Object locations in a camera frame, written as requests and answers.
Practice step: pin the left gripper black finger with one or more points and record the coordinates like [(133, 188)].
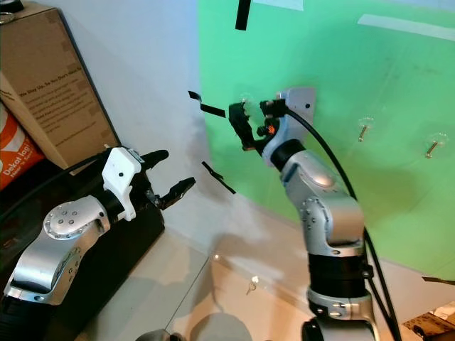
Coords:
[(156, 157), (178, 193)]

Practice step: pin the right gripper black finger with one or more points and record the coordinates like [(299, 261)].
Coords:
[(271, 110), (243, 126)]

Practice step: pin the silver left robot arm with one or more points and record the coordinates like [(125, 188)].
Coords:
[(57, 249)]

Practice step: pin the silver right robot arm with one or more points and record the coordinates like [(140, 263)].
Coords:
[(330, 213)]

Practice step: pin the black tape strip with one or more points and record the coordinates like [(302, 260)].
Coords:
[(210, 109), (218, 177), (244, 14)]

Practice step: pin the brown cardboard box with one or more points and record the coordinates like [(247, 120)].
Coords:
[(57, 78)]

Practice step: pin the orange and white bag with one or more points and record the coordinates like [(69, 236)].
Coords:
[(18, 153)]

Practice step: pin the clear tape strip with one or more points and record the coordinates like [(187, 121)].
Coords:
[(405, 27)]

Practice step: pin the black tape roll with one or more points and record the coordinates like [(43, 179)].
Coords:
[(11, 6)]

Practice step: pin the brown patterned mat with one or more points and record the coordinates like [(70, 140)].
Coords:
[(434, 323)]

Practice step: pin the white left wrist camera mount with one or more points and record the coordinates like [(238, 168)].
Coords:
[(124, 177)]

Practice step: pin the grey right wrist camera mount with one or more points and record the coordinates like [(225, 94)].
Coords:
[(298, 110)]

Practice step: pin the clear adhesive wall hook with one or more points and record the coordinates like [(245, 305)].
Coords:
[(434, 144), (246, 98), (366, 126)]

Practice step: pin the green wall sheet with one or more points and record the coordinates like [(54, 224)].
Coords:
[(362, 78)]

